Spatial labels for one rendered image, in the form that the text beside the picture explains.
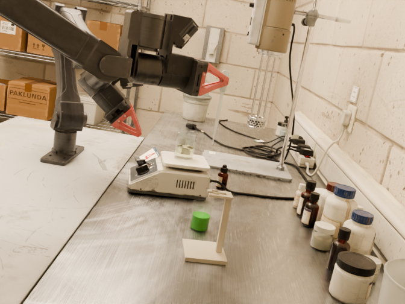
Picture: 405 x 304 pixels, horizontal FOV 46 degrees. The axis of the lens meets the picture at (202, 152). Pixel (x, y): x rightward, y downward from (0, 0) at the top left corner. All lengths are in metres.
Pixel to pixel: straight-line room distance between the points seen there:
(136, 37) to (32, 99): 2.60
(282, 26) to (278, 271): 0.83
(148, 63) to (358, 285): 0.53
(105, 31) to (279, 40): 1.95
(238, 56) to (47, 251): 2.87
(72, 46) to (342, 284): 0.61
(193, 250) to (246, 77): 2.76
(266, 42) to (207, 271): 0.85
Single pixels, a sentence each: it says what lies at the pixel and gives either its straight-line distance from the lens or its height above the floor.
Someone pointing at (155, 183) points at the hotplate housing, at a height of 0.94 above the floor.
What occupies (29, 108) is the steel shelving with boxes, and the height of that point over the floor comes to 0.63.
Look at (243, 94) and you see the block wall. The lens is 3.61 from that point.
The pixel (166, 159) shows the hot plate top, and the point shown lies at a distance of 1.20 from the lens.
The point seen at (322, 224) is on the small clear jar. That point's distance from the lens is 1.07.
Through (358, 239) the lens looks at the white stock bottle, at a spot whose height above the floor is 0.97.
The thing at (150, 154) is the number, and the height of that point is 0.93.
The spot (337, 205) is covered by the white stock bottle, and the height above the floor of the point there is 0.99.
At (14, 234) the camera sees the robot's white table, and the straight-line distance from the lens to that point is 0.94.
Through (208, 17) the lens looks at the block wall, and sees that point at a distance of 3.58.
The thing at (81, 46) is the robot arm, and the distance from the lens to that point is 0.82.
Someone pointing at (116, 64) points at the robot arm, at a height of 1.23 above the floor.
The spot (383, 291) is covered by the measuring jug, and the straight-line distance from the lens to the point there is 0.68.
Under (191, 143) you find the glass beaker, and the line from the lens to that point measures 1.20.
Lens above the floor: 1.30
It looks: 14 degrees down
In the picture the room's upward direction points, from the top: 10 degrees clockwise
